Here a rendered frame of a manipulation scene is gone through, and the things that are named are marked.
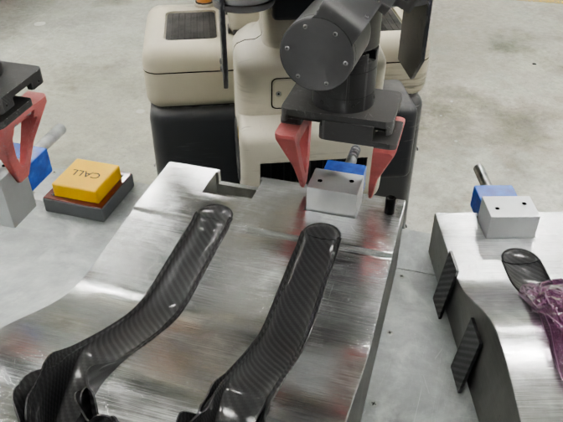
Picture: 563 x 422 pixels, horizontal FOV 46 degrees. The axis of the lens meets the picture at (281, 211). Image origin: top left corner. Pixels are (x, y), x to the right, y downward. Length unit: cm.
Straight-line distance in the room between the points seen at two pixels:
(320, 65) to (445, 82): 254
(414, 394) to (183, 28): 89
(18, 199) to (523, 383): 45
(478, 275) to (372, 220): 11
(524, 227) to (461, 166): 174
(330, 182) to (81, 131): 209
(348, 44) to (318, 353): 23
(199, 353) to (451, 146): 213
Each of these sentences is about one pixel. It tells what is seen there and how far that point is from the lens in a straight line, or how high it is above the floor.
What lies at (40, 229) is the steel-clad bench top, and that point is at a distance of 83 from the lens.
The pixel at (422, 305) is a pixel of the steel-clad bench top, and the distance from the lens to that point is 70.
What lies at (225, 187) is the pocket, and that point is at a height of 87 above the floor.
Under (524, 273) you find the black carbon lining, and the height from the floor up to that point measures 85.
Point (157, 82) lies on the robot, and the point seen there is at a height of 75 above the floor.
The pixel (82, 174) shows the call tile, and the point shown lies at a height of 84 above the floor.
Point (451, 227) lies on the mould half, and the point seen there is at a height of 85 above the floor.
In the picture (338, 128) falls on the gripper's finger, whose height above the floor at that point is 99.
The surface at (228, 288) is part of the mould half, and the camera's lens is 58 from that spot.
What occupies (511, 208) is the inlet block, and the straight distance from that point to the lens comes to 71.
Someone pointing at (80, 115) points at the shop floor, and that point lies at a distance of 281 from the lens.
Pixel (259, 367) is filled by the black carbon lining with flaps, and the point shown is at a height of 90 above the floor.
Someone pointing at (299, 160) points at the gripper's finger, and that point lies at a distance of 64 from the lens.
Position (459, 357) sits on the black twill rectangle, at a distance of 63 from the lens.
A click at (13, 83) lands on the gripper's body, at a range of 59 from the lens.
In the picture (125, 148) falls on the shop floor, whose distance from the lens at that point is 253.
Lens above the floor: 128
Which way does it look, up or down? 37 degrees down
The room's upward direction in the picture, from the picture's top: straight up
